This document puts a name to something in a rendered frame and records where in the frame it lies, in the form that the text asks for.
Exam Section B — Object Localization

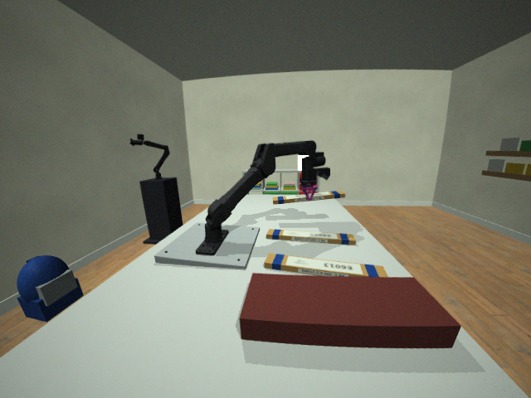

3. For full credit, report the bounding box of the white electrode pack with printed label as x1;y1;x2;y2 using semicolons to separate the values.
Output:
273;191;345;205

